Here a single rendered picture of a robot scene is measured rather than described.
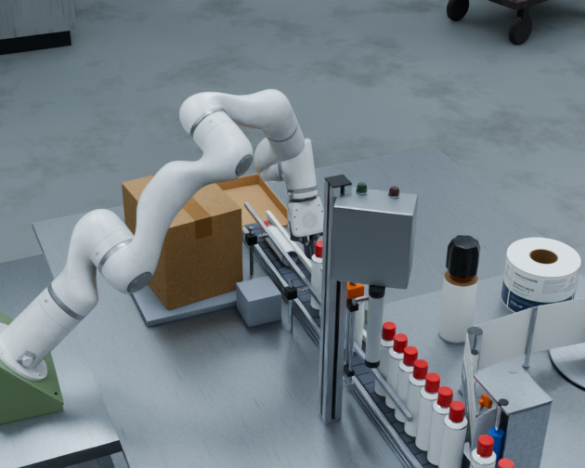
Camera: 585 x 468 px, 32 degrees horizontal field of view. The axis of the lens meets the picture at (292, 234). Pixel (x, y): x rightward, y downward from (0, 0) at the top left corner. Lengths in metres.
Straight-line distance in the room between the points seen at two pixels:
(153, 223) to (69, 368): 0.54
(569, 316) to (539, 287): 0.17
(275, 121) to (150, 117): 3.62
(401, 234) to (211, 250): 0.85
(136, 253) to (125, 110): 3.74
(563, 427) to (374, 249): 0.69
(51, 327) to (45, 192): 2.82
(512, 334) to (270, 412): 0.64
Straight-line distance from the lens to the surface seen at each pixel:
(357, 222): 2.18
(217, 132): 2.39
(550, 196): 5.39
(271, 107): 2.46
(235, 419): 2.60
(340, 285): 2.34
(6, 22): 7.03
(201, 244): 2.86
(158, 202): 2.45
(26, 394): 2.62
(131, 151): 5.69
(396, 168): 3.72
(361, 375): 2.65
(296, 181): 2.80
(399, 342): 2.44
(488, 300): 2.97
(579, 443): 2.56
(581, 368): 2.76
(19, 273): 3.20
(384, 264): 2.22
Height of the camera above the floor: 2.56
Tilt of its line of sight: 32 degrees down
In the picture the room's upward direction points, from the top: 1 degrees clockwise
